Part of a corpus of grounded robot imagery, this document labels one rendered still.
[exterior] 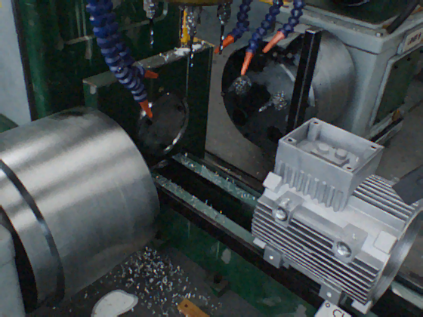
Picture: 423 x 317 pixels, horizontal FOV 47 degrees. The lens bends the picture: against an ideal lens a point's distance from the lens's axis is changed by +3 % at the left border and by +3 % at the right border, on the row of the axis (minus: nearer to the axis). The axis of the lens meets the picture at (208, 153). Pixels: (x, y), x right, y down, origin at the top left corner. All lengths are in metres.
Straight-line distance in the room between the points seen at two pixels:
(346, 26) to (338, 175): 0.57
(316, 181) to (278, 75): 0.36
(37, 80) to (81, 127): 0.27
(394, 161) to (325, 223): 0.72
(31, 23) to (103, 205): 0.38
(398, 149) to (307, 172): 0.77
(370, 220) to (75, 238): 0.40
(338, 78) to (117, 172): 0.58
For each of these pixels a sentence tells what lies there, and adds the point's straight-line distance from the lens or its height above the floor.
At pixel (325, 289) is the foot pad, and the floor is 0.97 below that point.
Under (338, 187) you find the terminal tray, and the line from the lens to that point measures 0.70.
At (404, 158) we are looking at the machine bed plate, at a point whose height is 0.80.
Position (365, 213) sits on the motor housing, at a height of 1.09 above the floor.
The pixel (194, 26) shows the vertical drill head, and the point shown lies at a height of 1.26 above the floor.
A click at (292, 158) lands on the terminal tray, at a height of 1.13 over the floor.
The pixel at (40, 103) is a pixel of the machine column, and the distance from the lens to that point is 0.96.
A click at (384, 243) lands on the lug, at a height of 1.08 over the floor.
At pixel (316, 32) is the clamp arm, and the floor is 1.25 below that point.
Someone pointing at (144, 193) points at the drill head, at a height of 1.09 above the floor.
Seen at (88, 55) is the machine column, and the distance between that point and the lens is 0.97.
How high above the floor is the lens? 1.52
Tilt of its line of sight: 34 degrees down
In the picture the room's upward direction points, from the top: 5 degrees clockwise
